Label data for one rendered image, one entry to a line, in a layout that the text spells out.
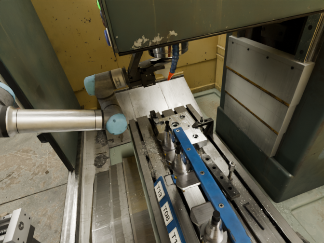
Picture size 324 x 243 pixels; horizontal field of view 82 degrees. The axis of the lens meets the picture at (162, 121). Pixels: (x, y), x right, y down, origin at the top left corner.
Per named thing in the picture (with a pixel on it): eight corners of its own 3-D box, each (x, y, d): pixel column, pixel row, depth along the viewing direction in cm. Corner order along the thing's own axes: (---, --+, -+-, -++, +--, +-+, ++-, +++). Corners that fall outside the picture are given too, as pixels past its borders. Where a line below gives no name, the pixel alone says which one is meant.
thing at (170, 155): (168, 164, 64) (168, 163, 64) (163, 154, 68) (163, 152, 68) (186, 158, 65) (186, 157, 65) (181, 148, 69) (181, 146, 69)
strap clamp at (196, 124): (193, 139, 115) (193, 120, 106) (191, 136, 118) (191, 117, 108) (212, 133, 117) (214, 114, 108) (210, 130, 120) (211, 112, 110)
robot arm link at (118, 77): (110, 67, 75) (111, 75, 68) (121, 64, 75) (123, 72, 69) (116, 84, 79) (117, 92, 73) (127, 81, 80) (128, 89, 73)
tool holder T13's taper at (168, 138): (177, 145, 69) (175, 131, 64) (165, 148, 68) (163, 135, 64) (173, 137, 72) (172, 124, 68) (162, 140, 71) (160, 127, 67)
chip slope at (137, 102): (111, 163, 144) (100, 139, 128) (105, 115, 196) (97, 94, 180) (214, 131, 158) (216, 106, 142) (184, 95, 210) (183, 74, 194)
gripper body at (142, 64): (154, 76, 81) (127, 84, 80) (150, 57, 76) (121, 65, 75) (157, 84, 75) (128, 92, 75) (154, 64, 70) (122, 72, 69)
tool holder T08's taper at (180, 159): (189, 168, 60) (188, 154, 56) (176, 171, 60) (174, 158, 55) (184, 157, 64) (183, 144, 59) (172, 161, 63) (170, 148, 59)
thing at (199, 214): (195, 229, 47) (195, 228, 47) (187, 209, 51) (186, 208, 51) (220, 220, 49) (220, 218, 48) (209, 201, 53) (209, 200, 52)
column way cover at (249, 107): (268, 160, 97) (304, 65, 65) (220, 111, 134) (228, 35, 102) (276, 157, 98) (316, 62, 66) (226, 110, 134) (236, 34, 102)
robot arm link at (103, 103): (108, 126, 77) (98, 104, 70) (103, 112, 86) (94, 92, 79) (126, 119, 79) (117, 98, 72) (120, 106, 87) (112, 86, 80)
